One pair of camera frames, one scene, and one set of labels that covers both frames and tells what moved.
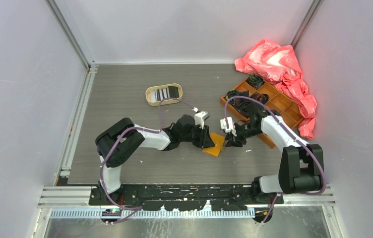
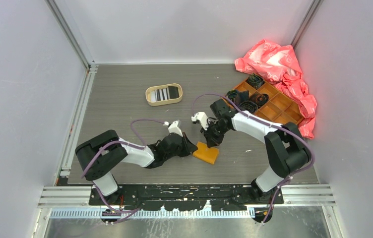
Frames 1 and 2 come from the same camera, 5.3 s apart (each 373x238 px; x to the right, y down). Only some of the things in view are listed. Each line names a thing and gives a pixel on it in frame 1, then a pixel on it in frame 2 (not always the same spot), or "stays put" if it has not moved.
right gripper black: x=236 y=143 to x=212 y=141
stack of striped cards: x=159 y=94 stays put
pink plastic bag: x=279 y=66 stays put
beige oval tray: x=155 y=94 stays put
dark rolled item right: x=263 y=98 stays put
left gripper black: x=207 y=141 to x=190 y=147
